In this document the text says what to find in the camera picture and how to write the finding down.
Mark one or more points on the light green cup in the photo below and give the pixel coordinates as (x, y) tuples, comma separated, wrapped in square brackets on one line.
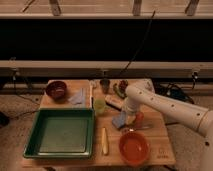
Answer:
[(99, 106)]

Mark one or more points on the green toy vegetable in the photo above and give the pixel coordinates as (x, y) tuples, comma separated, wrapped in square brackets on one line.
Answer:
[(118, 92)]

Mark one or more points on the metal spoon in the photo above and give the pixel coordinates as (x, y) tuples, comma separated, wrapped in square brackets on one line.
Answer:
[(144, 127)]

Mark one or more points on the dark grey cup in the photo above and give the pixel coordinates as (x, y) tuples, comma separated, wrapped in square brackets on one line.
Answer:
[(105, 85)]

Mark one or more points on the green plastic tray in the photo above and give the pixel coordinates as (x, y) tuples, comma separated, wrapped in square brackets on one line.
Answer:
[(61, 134)]

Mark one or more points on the dark red bowl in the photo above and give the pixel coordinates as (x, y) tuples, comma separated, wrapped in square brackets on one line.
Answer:
[(56, 90)]

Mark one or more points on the black white eraser block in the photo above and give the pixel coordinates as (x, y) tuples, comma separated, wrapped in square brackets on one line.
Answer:
[(114, 101)]

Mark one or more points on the blue folded cloth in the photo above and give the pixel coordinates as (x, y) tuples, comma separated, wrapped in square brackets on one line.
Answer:
[(78, 98)]

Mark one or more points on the blue yellow sponge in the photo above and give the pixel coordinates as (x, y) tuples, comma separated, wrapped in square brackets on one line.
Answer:
[(118, 121)]

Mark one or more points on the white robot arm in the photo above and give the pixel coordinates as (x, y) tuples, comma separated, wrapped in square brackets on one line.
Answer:
[(197, 118)]

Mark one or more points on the dark red small object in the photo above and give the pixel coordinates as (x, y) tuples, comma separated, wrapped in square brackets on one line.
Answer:
[(122, 85)]

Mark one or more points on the orange plastic bowl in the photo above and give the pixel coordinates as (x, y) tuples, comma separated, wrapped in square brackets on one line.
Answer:
[(134, 148)]

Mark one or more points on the orange fruit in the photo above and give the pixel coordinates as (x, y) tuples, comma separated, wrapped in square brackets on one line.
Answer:
[(139, 117)]

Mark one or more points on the white plastic spoon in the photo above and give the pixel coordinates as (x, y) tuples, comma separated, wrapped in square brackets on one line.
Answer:
[(92, 86)]

